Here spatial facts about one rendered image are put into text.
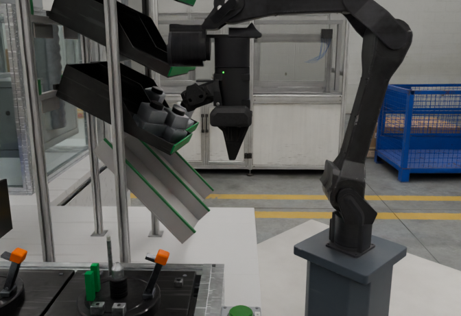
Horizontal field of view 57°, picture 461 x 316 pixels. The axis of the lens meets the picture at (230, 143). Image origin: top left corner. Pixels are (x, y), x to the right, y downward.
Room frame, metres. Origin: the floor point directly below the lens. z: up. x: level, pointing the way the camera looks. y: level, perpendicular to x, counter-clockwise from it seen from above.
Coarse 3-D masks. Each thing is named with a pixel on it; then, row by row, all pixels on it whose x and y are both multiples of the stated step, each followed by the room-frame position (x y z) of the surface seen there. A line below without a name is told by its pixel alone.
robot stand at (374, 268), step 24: (312, 240) 0.73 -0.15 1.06; (384, 240) 0.73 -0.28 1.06; (312, 264) 0.69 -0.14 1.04; (336, 264) 0.64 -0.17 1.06; (360, 264) 0.64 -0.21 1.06; (384, 264) 0.64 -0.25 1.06; (312, 288) 0.69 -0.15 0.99; (336, 288) 0.65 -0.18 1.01; (360, 288) 0.63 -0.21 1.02; (384, 288) 0.67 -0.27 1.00; (312, 312) 0.68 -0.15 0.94; (336, 312) 0.65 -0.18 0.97; (360, 312) 0.63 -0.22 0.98; (384, 312) 0.67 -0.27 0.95
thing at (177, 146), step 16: (80, 64) 0.96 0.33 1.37; (96, 64) 1.03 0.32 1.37; (64, 80) 0.91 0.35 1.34; (80, 80) 0.90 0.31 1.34; (96, 80) 0.89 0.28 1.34; (128, 80) 1.02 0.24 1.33; (64, 96) 0.91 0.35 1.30; (80, 96) 0.90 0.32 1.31; (96, 96) 0.89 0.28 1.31; (128, 96) 1.02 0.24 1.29; (144, 96) 1.01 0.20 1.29; (96, 112) 0.89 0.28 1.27; (128, 112) 0.88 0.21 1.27; (128, 128) 0.88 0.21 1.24; (160, 144) 0.87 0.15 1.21; (176, 144) 0.87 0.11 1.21
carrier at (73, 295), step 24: (96, 264) 0.68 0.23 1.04; (120, 264) 0.66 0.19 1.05; (72, 288) 0.72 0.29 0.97; (96, 288) 0.67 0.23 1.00; (120, 288) 0.65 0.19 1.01; (144, 288) 0.68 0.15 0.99; (168, 288) 0.72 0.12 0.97; (192, 288) 0.72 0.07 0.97; (48, 312) 0.64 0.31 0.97; (72, 312) 0.64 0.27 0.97; (96, 312) 0.61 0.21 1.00; (120, 312) 0.60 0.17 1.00; (144, 312) 0.62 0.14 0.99; (168, 312) 0.64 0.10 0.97
